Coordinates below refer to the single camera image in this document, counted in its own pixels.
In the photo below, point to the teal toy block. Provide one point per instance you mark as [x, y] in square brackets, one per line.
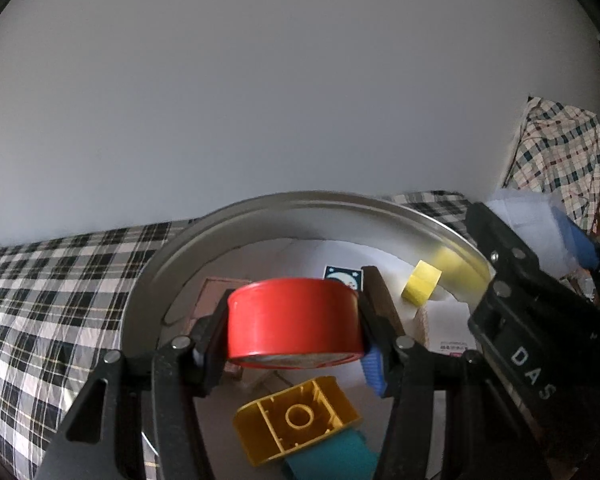
[340, 455]

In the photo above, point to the black white plaid blanket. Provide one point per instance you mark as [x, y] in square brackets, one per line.
[55, 285]

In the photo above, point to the round metal cookie tin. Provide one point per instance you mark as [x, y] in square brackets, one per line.
[260, 225]

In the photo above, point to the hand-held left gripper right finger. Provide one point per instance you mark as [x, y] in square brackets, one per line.
[375, 365]

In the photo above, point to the yellow cube block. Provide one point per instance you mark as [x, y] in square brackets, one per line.
[420, 285]

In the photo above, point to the beige plaid cloth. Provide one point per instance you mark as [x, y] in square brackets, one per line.
[560, 150]

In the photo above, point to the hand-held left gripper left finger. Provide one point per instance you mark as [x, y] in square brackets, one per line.
[210, 355]

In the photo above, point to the clear plastic box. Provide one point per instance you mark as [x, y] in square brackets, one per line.
[525, 225]

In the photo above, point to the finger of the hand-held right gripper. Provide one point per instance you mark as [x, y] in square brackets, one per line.
[577, 240]
[495, 235]

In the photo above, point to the red tape roll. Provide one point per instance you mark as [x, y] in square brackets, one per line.
[292, 320]

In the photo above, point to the yellow face toy block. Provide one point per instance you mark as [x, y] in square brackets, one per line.
[300, 415]

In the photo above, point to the copper brown rectangular box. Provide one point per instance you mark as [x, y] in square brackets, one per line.
[212, 300]

